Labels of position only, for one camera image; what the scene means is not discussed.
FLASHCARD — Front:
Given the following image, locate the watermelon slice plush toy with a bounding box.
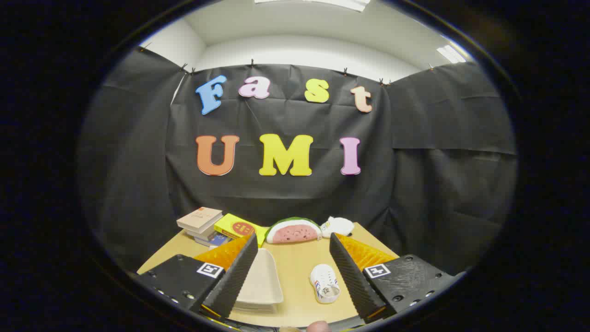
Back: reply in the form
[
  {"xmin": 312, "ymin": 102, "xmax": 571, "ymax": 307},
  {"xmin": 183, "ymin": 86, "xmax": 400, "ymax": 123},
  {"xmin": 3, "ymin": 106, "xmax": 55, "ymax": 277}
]
[{"xmin": 265, "ymin": 217, "xmax": 323, "ymax": 244}]

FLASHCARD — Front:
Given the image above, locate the grey book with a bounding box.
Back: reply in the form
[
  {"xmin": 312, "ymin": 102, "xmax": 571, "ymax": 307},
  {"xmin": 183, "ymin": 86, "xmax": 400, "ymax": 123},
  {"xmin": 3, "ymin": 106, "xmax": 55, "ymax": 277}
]
[{"xmin": 186, "ymin": 225, "xmax": 217, "ymax": 241}]

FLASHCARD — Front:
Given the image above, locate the white canvas shoe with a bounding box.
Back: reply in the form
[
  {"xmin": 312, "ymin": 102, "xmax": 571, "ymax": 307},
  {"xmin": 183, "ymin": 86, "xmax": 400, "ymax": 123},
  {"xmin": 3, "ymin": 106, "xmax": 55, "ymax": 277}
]
[{"xmin": 310, "ymin": 264, "xmax": 341, "ymax": 304}]

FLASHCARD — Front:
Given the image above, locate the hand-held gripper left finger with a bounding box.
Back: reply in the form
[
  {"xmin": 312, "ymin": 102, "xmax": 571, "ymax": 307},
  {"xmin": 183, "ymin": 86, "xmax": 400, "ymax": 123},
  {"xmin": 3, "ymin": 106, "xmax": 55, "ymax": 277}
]
[{"xmin": 136, "ymin": 233, "xmax": 259, "ymax": 320}]

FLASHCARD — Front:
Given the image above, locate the cream fabric storage box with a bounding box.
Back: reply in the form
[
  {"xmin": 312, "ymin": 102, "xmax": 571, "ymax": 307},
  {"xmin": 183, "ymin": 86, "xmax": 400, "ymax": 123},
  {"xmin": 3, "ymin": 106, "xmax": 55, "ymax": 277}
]
[{"xmin": 233, "ymin": 248, "xmax": 284, "ymax": 312}]

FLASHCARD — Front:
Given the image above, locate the white plush toy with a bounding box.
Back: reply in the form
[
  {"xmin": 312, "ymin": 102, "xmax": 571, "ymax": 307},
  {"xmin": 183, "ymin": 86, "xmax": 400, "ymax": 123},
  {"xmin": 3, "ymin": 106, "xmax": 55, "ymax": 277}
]
[{"xmin": 320, "ymin": 216, "xmax": 355, "ymax": 238}]

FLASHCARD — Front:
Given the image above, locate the black backdrop cloth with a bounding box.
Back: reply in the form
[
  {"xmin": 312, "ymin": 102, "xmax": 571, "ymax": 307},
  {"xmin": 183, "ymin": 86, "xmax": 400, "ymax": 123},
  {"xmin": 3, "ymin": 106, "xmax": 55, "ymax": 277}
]
[{"xmin": 78, "ymin": 46, "xmax": 518, "ymax": 277}]

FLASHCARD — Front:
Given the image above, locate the blue book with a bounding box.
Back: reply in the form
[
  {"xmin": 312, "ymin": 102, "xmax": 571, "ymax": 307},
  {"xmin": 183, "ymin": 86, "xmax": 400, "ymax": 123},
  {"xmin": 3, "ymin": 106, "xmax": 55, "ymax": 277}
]
[{"xmin": 195, "ymin": 233, "xmax": 232, "ymax": 247}]

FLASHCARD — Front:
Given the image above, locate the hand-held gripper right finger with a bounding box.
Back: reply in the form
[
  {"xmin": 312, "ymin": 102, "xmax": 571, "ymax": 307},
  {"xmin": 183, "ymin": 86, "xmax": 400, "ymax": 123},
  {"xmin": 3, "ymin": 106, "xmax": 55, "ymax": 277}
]
[{"xmin": 329, "ymin": 232, "xmax": 461, "ymax": 323}]

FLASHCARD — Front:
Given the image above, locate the beige book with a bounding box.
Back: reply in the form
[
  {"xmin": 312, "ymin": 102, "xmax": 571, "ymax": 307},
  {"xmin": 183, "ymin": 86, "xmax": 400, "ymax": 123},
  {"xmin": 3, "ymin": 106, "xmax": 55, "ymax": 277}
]
[{"xmin": 177, "ymin": 207, "xmax": 224, "ymax": 233}]

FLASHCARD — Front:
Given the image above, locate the ceiling light panel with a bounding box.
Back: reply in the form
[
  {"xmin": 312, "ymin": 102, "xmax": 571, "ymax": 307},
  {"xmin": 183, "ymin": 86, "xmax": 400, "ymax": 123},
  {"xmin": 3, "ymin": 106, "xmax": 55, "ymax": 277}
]
[
  {"xmin": 437, "ymin": 45, "xmax": 466, "ymax": 64},
  {"xmin": 255, "ymin": 0, "xmax": 371, "ymax": 12}
]

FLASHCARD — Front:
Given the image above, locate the yellow book with red circle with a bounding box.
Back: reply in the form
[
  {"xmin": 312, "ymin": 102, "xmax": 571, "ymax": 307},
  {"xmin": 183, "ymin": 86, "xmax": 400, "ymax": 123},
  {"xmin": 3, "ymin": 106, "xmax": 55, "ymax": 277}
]
[{"xmin": 213, "ymin": 213, "xmax": 269, "ymax": 247}]

